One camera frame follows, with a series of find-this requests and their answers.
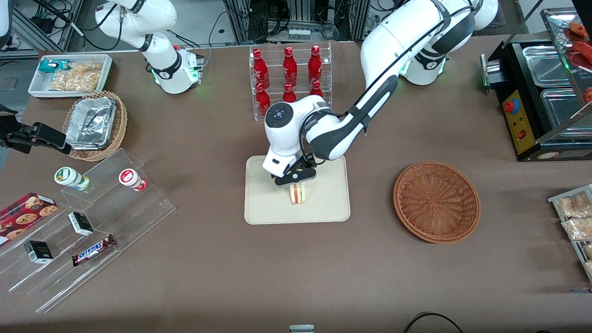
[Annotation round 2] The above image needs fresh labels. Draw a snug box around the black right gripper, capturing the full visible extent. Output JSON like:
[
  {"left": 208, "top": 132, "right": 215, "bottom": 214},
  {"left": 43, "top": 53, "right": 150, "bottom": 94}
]
[{"left": 0, "top": 105, "right": 72, "bottom": 155}]

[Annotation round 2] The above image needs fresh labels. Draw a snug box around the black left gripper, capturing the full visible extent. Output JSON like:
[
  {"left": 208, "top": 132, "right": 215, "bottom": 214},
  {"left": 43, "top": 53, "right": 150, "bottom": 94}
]
[{"left": 276, "top": 162, "right": 318, "bottom": 189}]

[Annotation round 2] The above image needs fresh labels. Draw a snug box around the triangle sandwich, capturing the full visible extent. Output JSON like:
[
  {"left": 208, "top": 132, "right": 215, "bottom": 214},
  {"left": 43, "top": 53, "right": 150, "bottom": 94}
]
[{"left": 289, "top": 183, "right": 309, "bottom": 205}]

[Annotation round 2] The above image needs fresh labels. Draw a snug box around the beige plastic serving tray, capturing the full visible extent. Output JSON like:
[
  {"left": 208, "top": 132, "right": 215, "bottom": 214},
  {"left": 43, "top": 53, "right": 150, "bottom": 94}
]
[{"left": 244, "top": 153, "right": 351, "bottom": 225}]

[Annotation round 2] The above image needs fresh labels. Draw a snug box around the light tan wicker basket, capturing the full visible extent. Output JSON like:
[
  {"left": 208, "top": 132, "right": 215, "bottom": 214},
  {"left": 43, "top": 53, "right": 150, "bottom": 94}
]
[{"left": 62, "top": 91, "right": 128, "bottom": 162}]

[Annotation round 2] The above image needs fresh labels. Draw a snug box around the brown round wicker basket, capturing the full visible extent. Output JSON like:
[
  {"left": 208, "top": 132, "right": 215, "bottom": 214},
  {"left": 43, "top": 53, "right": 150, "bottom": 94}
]
[{"left": 393, "top": 160, "right": 481, "bottom": 244}]

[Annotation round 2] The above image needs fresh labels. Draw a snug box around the silver metal snack tray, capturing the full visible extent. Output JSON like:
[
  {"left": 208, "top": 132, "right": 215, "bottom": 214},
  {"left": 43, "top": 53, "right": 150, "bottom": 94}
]
[{"left": 548, "top": 184, "right": 592, "bottom": 283}]

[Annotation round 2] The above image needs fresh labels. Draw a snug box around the green lid drink cup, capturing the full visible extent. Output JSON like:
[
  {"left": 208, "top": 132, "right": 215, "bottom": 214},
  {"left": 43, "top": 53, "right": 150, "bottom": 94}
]
[{"left": 54, "top": 166, "right": 91, "bottom": 191}]

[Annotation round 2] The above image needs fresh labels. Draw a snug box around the stack of foil trays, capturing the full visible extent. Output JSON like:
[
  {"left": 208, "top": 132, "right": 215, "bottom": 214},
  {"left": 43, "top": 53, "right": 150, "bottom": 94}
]
[{"left": 65, "top": 96, "right": 117, "bottom": 150}]

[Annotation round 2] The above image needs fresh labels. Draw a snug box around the white rectangular bin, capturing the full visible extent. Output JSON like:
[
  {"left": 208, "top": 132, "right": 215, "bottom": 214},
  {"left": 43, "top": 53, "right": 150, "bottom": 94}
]
[{"left": 28, "top": 54, "right": 114, "bottom": 100}]

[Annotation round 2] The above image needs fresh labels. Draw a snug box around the clear bag of crackers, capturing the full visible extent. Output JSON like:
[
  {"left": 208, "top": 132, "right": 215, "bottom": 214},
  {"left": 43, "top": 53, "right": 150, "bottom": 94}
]
[{"left": 49, "top": 62, "right": 103, "bottom": 92}]

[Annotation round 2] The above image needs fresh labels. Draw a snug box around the teal snack packet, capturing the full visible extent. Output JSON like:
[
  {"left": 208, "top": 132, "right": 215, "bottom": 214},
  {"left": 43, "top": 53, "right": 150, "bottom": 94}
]
[{"left": 38, "top": 59, "right": 72, "bottom": 74}]

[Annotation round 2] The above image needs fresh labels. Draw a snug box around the red cookie box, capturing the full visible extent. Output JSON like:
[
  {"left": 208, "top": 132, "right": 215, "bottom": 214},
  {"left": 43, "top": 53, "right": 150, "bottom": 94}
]
[{"left": 0, "top": 192, "right": 59, "bottom": 247}]

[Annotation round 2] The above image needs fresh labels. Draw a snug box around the small black carton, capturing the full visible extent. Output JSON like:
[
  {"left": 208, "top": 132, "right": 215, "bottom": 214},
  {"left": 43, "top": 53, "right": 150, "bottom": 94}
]
[
  {"left": 24, "top": 240, "right": 54, "bottom": 264},
  {"left": 68, "top": 211, "right": 94, "bottom": 237}
]

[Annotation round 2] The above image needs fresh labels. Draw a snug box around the red lid drink cup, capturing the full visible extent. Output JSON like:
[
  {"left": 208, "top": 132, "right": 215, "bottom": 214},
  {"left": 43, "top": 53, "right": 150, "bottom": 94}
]
[{"left": 118, "top": 168, "right": 148, "bottom": 192}]

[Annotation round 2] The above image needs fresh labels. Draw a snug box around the clear acrylic stepped shelf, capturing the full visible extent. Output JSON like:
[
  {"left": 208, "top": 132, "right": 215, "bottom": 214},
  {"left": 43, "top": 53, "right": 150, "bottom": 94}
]
[
  {"left": 0, "top": 210, "right": 123, "bottom": 314},
  {"left": 59, "top": 148, "right": 176, "bottom": 253}
]

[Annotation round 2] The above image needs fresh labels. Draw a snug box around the Snickers chocolate bar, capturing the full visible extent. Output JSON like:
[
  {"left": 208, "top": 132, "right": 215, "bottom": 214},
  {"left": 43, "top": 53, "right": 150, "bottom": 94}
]
[{"left": 72, "top": 234, "right": 117, "bottom": 267}]

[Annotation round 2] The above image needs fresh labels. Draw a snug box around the clear acrylic bottle rack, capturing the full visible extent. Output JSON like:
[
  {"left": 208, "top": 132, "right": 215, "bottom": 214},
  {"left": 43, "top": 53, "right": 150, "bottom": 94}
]
[{"left": 249, "top": 42, "right": 333, "bottom": 122}]

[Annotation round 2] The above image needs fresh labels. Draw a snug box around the black hot food display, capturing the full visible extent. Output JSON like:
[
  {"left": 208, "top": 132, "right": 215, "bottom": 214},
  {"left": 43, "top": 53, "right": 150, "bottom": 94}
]
[{"left": 480, "top": 0, "right": 592, "bottom": 162}]

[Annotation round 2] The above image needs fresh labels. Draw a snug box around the stainless steel pan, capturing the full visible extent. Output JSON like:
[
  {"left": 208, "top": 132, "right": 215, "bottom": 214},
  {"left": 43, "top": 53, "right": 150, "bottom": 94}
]
[
  {"left": 522, "top": 45, "right": 574, "bottom": 87},
  {"left": 540, "top": 88, "right": 592, "bottom": 139}
]

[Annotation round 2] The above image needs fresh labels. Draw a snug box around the clear bag of fried snacks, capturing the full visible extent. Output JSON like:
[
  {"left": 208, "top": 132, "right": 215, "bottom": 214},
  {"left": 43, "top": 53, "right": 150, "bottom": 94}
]
[
  {"left": 561, "top": 217, "right": 592, "bottom": 241},
  {"left": 556, "top": 192, "right": 592, "bottom": 219}
]

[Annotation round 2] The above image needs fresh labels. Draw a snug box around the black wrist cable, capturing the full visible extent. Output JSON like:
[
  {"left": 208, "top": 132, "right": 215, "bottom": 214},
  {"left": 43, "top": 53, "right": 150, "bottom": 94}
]
[{"left": 300, "top": 5, "right": 472, "bottom": 163}]

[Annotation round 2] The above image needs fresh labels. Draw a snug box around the aluminium frame equipment rack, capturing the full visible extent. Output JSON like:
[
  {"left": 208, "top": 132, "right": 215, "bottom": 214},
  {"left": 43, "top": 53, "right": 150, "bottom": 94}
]
[{"left": 223, "top": 0, "right": 370, "bottom": 44}]

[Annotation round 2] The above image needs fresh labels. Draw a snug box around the black cable loop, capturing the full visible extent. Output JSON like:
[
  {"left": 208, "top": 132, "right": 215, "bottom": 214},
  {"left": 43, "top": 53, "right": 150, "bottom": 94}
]
[{"left": 403, "top": 313, "right": 464, "bottom": 333}]

